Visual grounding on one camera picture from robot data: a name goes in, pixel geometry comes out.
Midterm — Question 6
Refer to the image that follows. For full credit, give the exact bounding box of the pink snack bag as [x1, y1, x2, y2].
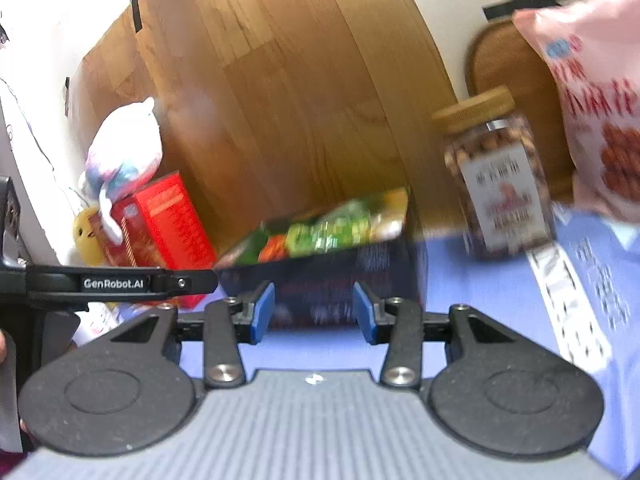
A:
[512, 0, 640, 223]

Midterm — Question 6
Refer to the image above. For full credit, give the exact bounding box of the green cracker packet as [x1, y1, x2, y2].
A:
[287, 200, 373, 256]

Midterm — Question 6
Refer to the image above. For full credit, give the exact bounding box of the white plush toy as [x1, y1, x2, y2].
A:
[79, 96, 165, 246]

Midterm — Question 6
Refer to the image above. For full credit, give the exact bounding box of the dark green snack packet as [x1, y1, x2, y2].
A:
[232, 225, 273, 267]

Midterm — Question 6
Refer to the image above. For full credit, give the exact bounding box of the red gift box gold pattern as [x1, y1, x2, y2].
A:
[100, 172, 219, 311]

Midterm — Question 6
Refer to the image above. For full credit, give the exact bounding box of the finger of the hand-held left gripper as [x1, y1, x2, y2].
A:
[22, 265, 219, 306]

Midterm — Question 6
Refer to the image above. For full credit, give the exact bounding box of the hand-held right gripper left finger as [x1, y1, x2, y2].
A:
[107, 281, 277, 388]

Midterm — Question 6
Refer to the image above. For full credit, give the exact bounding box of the blue printed bed sheet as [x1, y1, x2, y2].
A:
[70, 205, 640, 478]

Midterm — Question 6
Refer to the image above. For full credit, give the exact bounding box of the round wooden board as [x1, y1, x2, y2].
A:
[464, 22, 576, 201]

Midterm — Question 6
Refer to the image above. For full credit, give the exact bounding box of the yellow plush toy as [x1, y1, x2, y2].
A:
[72, 205, 108, 266]

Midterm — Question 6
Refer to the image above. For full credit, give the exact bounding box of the black cardboard box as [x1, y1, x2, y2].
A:
[214, 187, 430, 331]

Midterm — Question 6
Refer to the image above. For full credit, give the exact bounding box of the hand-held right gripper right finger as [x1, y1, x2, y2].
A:
[352, 281, 518, 388]

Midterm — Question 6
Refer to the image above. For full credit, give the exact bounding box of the red snack packet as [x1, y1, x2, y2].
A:
[260, 235, 290, 262]

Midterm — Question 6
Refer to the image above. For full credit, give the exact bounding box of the nut jar with tan lid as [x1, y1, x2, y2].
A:
[431, 86, 558, 261]

